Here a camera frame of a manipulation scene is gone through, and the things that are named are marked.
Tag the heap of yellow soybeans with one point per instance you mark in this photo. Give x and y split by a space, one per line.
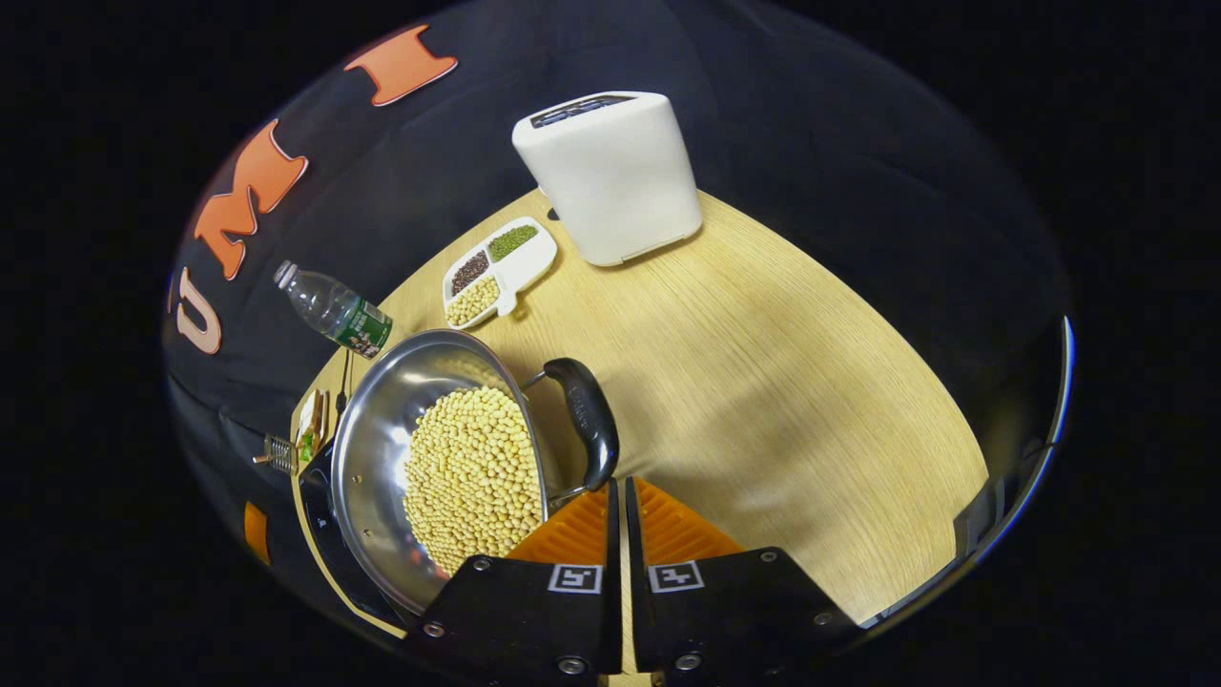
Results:
467 477

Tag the clear plastic bottle green label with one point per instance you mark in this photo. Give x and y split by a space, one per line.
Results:
334 310

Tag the white boxy countertop appliance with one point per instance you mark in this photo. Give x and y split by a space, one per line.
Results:
620 181

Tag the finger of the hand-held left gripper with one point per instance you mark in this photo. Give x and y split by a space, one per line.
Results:
256 532

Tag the black backdrop cloth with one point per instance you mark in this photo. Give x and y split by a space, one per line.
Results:
811 143

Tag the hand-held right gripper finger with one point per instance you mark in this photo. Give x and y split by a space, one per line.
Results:
633 611
613 592

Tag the small colourful packet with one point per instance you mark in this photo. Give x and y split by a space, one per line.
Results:
310 429

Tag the white divided bean dish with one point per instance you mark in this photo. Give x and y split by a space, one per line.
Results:
525 267

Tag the black induction cooktop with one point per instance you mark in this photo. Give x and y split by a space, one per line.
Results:
329 534

